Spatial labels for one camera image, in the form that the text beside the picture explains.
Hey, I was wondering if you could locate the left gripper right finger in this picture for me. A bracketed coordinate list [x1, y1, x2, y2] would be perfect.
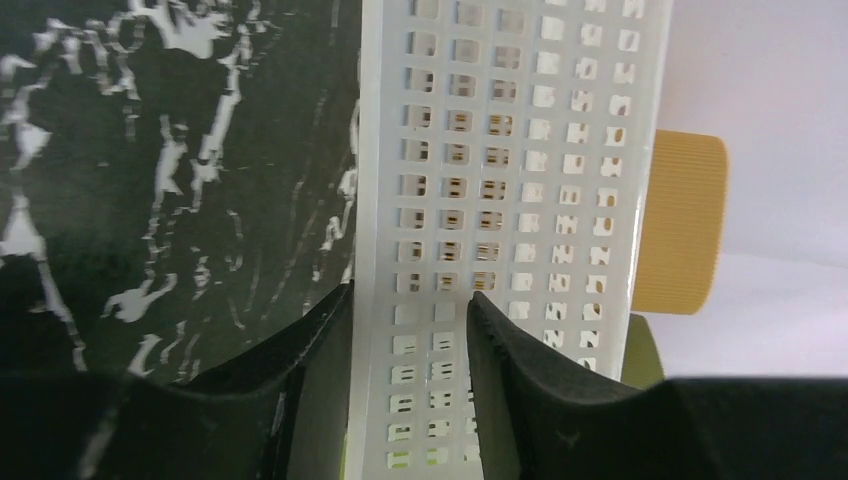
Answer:
[467, 293, 847, 479]

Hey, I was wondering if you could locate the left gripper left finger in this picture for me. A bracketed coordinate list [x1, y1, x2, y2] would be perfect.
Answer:
[1, 283, 354, 479]

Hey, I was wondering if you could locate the olive green mesh basket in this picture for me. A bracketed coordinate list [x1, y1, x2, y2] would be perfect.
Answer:
[621, 314, 665, 389]

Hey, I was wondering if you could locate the orange mesh basket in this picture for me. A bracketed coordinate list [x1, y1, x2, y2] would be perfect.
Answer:
[631, 130, 729, 315]

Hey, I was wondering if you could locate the white perforated plastic basket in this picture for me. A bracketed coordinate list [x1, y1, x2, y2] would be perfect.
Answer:
[284, 0, 677, 480]

